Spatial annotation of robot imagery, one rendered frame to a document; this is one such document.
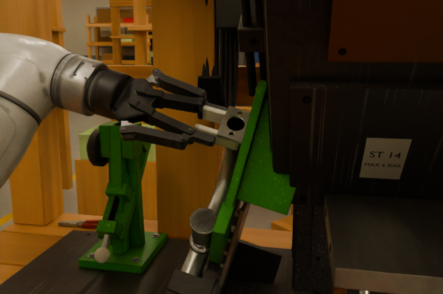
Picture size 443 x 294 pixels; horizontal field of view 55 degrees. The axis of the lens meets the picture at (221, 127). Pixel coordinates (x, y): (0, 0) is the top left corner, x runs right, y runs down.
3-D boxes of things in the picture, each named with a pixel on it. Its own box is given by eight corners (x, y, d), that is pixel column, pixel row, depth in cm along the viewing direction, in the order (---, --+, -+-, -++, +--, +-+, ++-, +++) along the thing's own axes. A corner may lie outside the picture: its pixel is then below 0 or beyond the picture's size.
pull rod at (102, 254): (105, 266, 75) (104, 236, 74) (91, 265, 75) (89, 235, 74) (119, 252, 80) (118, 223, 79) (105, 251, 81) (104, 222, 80)
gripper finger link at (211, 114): (202, 119, 66) (204, 115, 67) (244, 131, 65) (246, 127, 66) (202, 108, 64) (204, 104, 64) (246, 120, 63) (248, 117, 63)
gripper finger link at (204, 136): (183, 126, 63) (176, 142, 61) (215, 136, 62) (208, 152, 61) (184, 131, 64) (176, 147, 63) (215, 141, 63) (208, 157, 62)
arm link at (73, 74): (75, 41, 66) (109, 51, 65) (88, 78, 74) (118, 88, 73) (43, 84, 61) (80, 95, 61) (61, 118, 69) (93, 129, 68)
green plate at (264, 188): (275, 254, 54) (326, 98, 50) (214, 233, 56) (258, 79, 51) (280, 220, 66) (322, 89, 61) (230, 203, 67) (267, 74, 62)
